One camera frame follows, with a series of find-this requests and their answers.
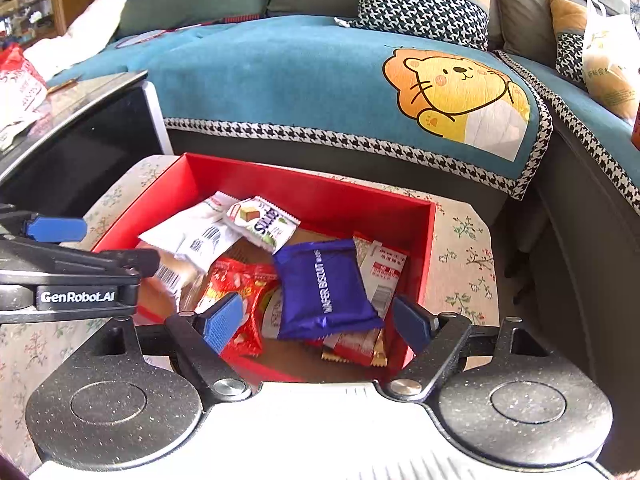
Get grey green sofa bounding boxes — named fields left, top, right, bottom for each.
left=115, top=0, right=640, bottom=411

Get large orange houndstooth pillow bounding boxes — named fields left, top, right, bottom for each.
left=350, top=0, right=493, bottom=52

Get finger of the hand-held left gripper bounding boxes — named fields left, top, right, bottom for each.
left=0, top=239, right=162, bottom=279
left=0, top=204, right=89, bottom=243

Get small orange houndstooth pillow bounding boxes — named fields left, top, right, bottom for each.
left=549, top=0, right=591, bottom=86

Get red cardboard box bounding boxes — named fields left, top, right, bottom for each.
left=90, top=152, right=438, bottom=383

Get floral seat cushion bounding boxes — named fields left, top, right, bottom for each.
left=0, top=155, right=501, bottom=461

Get red candy packet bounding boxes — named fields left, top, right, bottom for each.
left=195, top=257, right=281, bottom=358

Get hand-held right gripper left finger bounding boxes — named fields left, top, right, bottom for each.
left=102, top=290, right=253, bottom=404

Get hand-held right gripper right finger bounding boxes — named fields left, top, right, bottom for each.
left=382, top=296, right=551, bottom=404

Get purple wafer biscuit packet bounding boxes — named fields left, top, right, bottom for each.
left=273, top=239, right=385, bottom=342

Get white green wafer packet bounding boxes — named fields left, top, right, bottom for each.
left=222, top=196, right=301, bottom=253

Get teal bear print sofa cover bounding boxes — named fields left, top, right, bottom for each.
left=97, top=15, right=553, bottom=201

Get white cloth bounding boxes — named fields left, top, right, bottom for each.
left=22, top=0, right=126, bottom=81

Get grey sofa back cushion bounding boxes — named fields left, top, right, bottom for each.
left=492, top=0, right=591, bottom=53

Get red white plastic bag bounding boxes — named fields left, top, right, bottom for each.
left=0, top=42, right=48, bottom=128

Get clear-wrapped bread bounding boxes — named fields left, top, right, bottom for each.
left=142, top=247, right=206, bottom=306

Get teal houndstooth-trim sofa cover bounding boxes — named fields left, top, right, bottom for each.
left=492, top=50, right=640, bottom=241

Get small beige snack packet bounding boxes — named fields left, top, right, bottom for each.
left=321, top=345, right=390, bottom=368

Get red-edged silver snack packet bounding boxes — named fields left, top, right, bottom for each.
left=325, top=232, right=410, bottom=363

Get long white snack packet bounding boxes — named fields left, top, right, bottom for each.
left=137, top=192, right=242, bottom=297

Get black glass coffee table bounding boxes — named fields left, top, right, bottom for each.
left=0, top=71, right=175, bottom=221

